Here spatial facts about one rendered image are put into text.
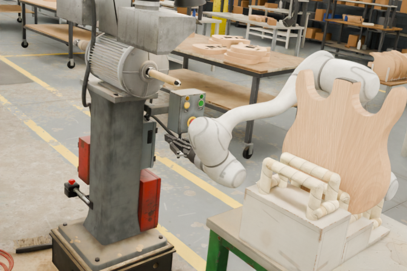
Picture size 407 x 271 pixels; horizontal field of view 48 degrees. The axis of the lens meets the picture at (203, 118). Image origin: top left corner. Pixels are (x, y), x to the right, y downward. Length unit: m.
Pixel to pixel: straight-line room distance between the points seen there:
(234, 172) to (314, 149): 0.30
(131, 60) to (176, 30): 0.34
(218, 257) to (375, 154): 0.61
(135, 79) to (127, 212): 0.79
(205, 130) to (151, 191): 1.07
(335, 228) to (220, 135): 0.48
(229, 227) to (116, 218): 1.08
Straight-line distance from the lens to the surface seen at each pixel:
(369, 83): 1.74
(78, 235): 2.61
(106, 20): 2.22
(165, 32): 1.73
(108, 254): 2.46
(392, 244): 1.63
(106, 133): 2.27
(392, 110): 1.31
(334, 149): 1.41
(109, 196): 2.39
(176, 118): 2.25
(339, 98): 1.38
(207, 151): 1.52
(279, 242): 1.35
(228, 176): 1.59
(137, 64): 2.03
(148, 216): 2.57
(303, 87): 1.44
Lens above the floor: 1.71
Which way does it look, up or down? 18 degrees down
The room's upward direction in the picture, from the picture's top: 6 degrees clockwise
